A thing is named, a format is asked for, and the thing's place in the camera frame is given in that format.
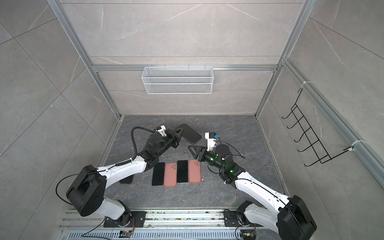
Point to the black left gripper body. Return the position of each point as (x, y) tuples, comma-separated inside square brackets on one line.
[(171, 138)]

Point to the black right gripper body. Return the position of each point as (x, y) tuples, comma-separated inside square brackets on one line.
[(206, 156)]

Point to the black pad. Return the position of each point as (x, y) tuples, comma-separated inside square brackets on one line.
[(190, 134), (127, 180)]

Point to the black phone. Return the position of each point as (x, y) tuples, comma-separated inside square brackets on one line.
[(182, 171), (158, 174)]

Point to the pink phone case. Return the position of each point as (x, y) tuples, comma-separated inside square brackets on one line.
[(170, 175)]

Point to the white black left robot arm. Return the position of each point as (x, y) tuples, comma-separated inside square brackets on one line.
[(87, 192)]

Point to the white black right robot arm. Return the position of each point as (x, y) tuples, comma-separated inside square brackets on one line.
[(287, 216)]

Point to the small circuit board right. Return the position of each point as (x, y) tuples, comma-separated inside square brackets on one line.
[(247, 235)]

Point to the small circuit board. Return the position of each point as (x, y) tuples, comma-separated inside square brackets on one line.
[(247, 235), (126, 234)]

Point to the small circuit board left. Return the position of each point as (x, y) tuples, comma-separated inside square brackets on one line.
[(126, 234)]

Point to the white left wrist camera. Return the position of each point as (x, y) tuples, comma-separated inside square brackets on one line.
[(161, 130)]

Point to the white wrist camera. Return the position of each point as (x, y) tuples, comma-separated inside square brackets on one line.
[(211, 138), (161, 130)]

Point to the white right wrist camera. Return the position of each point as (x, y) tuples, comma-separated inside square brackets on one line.
[(211, 138)]

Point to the white wire mesh basket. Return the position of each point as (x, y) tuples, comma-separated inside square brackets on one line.
[(178, 80)]

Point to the black wire hook rack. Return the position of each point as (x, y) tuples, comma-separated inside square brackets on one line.
[(314, 142)]

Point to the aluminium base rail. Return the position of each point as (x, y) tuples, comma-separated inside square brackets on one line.
[(163, 224)]

